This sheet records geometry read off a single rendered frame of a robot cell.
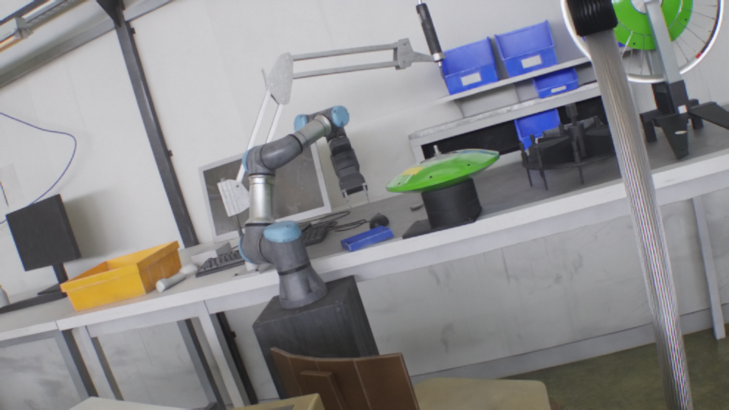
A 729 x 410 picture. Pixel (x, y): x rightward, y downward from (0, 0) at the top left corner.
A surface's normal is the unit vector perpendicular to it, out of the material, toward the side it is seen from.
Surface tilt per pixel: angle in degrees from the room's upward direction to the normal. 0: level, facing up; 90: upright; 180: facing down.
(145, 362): 90
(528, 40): 90
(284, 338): 90
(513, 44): 90
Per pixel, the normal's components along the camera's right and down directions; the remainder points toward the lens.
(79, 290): -0.18, 0.26
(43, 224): -0.46, 0.26
